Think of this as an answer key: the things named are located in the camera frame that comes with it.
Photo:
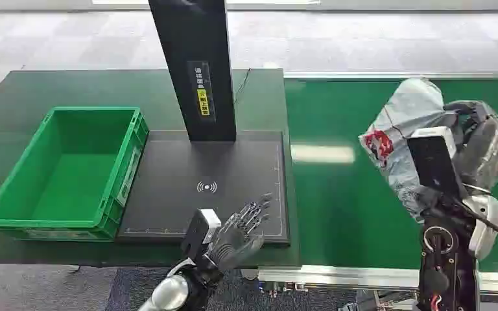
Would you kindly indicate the aluminium conveyor frame rail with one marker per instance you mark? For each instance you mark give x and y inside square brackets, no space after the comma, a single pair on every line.
[403,74]
[343,277]

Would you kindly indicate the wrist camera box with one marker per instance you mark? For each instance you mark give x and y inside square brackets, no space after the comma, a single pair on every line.
[433,163]
[199,234]

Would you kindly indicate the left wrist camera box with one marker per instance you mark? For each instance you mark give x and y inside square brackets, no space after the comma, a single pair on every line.
[199,234]

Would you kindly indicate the black scanner base pad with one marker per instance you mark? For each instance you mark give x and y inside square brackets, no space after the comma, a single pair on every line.
[176,201]

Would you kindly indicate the green plastic crate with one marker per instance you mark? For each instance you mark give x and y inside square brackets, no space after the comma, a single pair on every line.
[75,176]

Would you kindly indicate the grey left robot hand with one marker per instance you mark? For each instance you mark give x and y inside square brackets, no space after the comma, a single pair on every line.
[238,240]

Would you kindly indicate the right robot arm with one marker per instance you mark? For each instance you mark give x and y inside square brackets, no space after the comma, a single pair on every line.
[446,257]

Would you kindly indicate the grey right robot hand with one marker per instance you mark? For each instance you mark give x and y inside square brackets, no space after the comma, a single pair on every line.
[487,146]

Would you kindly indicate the black scanner column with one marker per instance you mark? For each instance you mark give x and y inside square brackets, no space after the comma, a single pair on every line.
[193,47]

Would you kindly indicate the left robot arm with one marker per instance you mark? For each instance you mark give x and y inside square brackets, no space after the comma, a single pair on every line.
[176,292]

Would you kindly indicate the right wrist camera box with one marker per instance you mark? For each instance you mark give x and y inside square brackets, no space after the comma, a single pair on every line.
[433,163]

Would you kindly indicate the green conveyor belt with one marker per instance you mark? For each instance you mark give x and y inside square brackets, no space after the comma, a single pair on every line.
[343,214]

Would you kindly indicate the grey parcel bag red print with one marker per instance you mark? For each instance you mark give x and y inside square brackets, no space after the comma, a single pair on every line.
[408,107]

